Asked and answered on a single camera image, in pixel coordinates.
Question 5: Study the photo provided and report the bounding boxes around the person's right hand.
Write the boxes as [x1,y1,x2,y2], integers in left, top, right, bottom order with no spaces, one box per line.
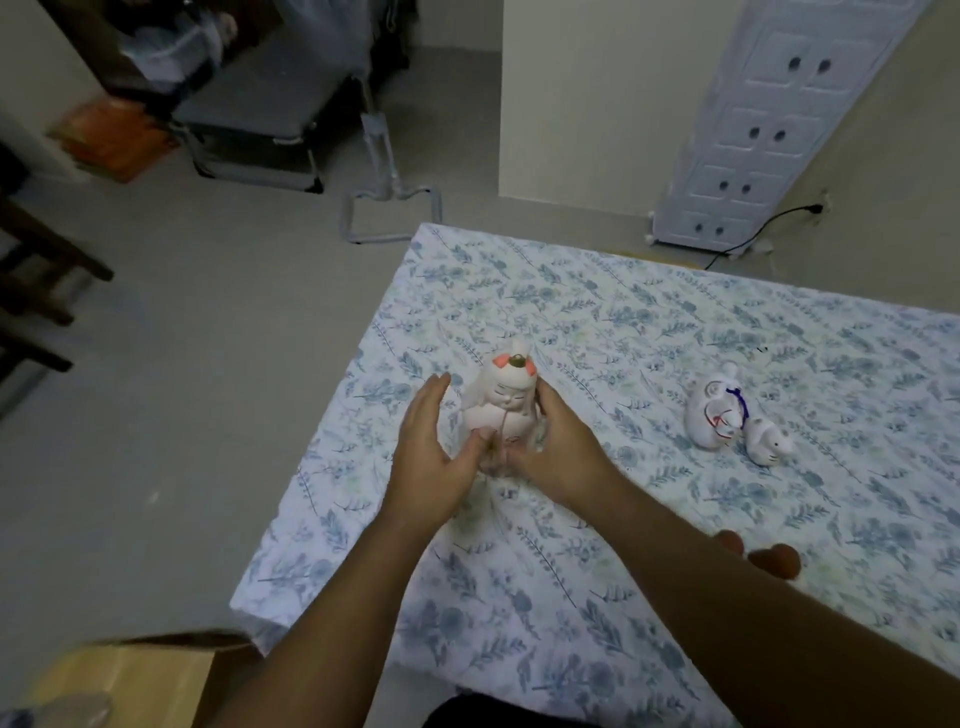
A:
[504,377,624,519]

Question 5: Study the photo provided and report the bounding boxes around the person's left hand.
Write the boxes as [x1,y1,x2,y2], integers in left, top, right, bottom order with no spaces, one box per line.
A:
[378,372,498,535]

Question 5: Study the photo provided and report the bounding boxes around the white ceramic doll figurine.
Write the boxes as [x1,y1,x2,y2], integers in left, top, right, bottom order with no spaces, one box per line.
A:
[459,339,546,451]

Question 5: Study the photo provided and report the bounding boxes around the person's right forearm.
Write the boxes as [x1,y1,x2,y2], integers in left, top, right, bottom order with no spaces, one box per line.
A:
[573,476,960,728]

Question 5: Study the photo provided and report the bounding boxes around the person's left forearm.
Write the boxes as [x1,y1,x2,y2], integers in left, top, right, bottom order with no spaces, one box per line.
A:
[206,510,451,728]

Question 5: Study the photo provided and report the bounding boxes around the floral blue white tablecloth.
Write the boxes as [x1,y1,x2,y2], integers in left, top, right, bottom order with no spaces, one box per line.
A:
[228,222,960,728]

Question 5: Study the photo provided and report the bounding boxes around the white ceramic cat figurine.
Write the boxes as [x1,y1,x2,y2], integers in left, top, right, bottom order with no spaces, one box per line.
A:
[684,362,751,452]

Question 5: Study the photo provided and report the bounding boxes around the small white ceramic figurine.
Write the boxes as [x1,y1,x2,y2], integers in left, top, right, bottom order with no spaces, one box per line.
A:
[744,417,796,468]

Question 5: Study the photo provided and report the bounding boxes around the white metal stand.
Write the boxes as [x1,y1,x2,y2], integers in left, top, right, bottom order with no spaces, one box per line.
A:
[341,75,444,246]

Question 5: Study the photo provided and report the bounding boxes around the grey folding bed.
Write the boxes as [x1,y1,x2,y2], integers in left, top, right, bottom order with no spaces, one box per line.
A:
[120,0,384,195]

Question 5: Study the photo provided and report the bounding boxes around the cardboard box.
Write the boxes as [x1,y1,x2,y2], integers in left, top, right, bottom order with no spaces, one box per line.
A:
[22,632,260,728]

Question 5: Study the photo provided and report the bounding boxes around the white panel with holes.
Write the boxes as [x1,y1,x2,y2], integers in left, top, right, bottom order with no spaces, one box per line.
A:
[649,0,931,255]

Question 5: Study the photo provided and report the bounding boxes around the dark wooden chair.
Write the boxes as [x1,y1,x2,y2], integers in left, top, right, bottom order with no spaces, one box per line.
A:
[0,142,115,421]

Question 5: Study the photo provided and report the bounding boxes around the orange cloth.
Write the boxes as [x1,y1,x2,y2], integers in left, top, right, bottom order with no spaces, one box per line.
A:
[46,96,180,185]

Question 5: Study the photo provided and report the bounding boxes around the black power cable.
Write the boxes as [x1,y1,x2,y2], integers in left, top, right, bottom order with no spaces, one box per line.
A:
[702,201,826,273]

